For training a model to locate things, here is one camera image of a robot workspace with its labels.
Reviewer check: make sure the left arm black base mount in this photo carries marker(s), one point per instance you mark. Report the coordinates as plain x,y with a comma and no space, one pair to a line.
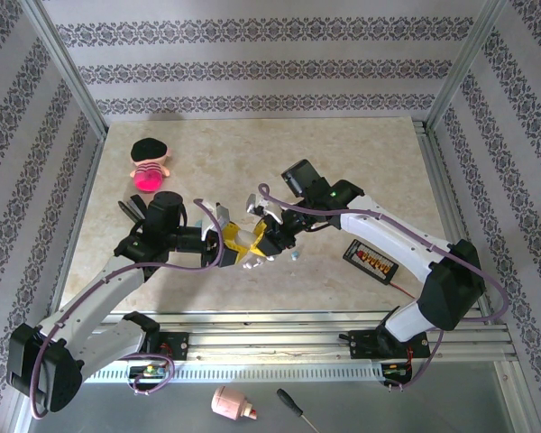
176,345

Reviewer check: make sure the grey metal shelf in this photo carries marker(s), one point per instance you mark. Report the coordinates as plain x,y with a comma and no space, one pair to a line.
387,410

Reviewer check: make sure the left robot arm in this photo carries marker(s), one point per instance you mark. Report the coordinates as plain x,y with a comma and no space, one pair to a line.
94,293

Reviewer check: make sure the aluminium side rail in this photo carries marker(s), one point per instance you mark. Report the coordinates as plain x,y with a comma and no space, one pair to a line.
433,180
88,180

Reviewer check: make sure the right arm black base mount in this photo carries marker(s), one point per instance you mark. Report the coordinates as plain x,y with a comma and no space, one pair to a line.
360,343

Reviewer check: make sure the black stapler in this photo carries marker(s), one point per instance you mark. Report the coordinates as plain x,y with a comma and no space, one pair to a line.
133,208

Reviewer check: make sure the pink toy bottle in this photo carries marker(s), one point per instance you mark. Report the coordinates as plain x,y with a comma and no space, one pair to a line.
230,402

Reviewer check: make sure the white earbud charging case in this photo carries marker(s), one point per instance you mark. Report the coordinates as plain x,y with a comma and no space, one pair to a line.
244,236

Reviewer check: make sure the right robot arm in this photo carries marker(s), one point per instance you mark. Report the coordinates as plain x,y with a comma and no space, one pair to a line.
387,239

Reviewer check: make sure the plush doll with black hair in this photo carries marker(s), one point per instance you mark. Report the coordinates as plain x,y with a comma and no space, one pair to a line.
149,162

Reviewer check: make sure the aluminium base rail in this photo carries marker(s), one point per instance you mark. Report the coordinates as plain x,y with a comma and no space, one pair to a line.
275,343

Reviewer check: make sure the aluminium frame post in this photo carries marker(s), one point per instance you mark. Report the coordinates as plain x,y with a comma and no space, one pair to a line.
67,72
464,63

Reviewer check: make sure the small green circuit board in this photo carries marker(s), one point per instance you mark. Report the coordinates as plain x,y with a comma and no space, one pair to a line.
152,371
396,370

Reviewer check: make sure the black charger with red print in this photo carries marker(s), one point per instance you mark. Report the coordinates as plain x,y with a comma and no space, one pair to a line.
370,260

